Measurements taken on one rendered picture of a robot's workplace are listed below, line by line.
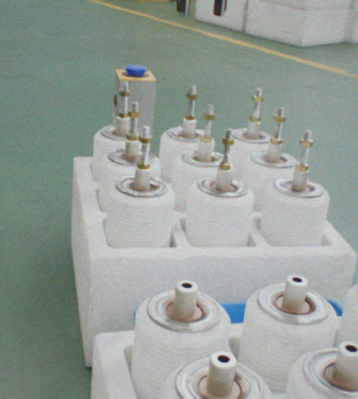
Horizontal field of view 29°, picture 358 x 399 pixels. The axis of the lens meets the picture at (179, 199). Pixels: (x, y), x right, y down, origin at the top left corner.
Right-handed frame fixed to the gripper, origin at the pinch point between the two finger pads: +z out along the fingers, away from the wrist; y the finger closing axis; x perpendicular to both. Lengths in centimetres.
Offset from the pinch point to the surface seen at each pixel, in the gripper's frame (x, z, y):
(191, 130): -1.0, 20.7, -0.3
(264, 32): 196, 44, 176
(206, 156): -12.1, 21.1, -4.5
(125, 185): -17.4, 21.7, -21.7
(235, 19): 219, 41, 173
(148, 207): -22.7, 23.0, -20.9
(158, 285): -26.0, 33.6, -20.2
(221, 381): -60, 20, -35
